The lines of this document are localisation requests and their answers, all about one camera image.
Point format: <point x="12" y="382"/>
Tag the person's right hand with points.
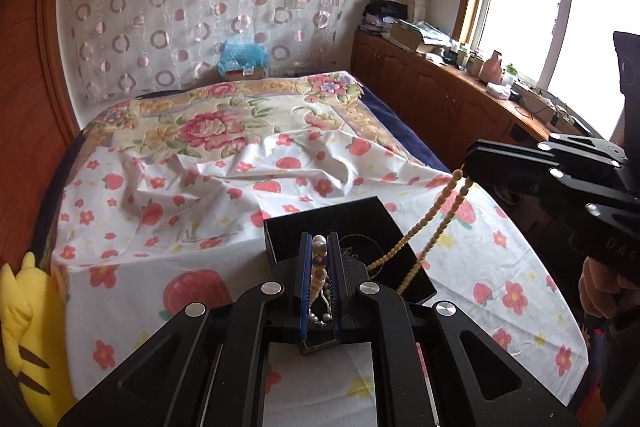
<point x="605" y="293"/>

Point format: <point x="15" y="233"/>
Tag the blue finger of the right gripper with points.
<point x="520" y="169"/>

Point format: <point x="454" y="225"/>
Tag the black jewelry box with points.
<point x="361" y="231"/>

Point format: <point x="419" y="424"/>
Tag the strawberry print white cloth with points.
<point x="315" y="279"/>

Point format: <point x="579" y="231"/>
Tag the long wooden cabinet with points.
<point x="448" y="109"/>

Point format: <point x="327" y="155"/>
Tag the yellow plush toy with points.
<point x="33" y="340"/>

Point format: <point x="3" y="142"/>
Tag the floral bed quilt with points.
<point x="218" y="121"/>

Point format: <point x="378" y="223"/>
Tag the cardboard box on cabinet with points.
<point x="410" y="37"/>

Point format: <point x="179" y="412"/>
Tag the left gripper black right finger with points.
<point x="434" y="366"/>

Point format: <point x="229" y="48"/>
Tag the black bag on cabinet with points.
<point x="378" y="15"/>

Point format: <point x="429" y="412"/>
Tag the pink bottle on cabinet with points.
<point x="492" y="69"/>

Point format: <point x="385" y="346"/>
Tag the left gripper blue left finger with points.
<point x="205" y="367"/>

